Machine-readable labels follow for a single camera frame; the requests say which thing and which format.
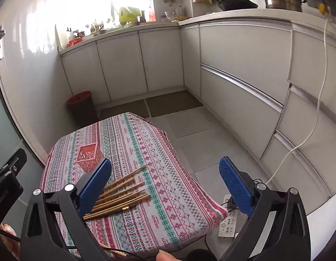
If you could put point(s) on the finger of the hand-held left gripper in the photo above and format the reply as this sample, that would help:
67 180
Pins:
12 163

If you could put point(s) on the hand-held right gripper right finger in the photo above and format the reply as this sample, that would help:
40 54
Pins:
234 187

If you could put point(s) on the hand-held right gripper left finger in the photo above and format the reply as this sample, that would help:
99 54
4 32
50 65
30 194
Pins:
95 185

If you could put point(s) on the pink lattice utensil basket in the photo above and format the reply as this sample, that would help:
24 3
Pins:
87 156

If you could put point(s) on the bunch of wooden chopsticks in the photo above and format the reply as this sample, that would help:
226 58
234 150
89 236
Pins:
124 195

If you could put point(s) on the person's left hand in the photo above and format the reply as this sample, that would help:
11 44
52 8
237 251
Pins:
7 231

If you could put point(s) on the person's right hand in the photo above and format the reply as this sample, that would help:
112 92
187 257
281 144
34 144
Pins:
168 257

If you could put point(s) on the black plug adapter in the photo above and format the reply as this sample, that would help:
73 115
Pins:
231 203

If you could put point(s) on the white power strip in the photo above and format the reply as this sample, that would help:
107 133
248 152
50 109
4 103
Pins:
227 225

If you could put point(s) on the patterned striped tablecloth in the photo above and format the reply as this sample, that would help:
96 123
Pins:
162 185

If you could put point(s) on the red trash bin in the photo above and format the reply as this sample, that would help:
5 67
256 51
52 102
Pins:
82 106

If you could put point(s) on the brown floor mat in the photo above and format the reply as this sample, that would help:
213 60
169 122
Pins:
124 108
173 103

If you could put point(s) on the white cabinet with drawers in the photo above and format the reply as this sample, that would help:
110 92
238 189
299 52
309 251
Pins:
246 68

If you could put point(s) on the white cabinet with hinged doors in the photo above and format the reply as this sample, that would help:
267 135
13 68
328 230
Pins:
121 65

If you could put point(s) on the white cutting board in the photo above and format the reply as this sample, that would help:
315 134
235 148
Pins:
61 38

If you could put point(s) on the red bowl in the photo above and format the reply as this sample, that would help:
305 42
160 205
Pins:
74 43

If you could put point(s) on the yellow-green plastic container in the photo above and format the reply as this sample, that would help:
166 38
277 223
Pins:
128 15

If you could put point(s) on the yellow plug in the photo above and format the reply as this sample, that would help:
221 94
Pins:
323 9

